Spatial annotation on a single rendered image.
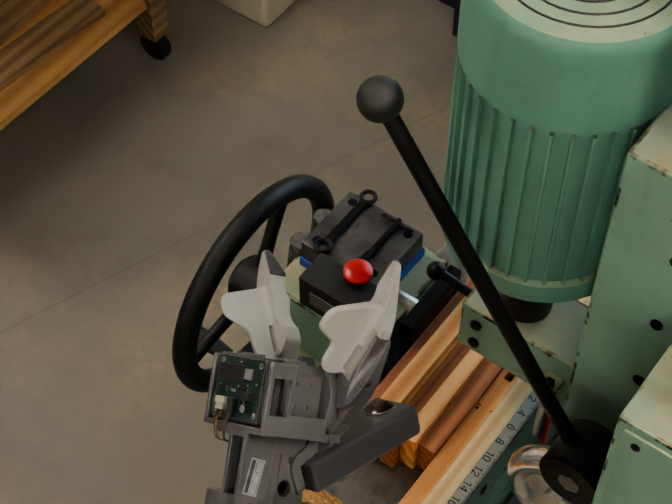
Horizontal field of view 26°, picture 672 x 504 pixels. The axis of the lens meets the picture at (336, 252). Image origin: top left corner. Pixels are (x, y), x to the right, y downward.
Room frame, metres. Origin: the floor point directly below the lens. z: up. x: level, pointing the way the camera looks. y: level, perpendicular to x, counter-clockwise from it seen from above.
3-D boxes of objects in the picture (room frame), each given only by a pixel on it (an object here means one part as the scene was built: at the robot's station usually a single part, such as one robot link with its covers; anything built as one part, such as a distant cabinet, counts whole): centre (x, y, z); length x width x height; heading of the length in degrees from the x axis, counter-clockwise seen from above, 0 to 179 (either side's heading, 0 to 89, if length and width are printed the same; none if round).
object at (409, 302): (0.85, -0.07, 0.95); 0.09 x 0.07 x 0.09; 143
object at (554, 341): (0.76, -0.19, 1.03); 0.14 x 0.07 x 0.09; 53
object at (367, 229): (0.89, -0.02, 0.99); 0.13 x 0.11 x 0.06; 143
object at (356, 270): (0.85, -0.02, 1.02); 0.03 x 0.03 x 0.01
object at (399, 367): (0.80, -0.09, 0.93); 0.22 x 0.01 x 0.06; 143
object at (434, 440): (0.79, -0.16, 0.92); 0.25 x 0.02 x 0.05; 143
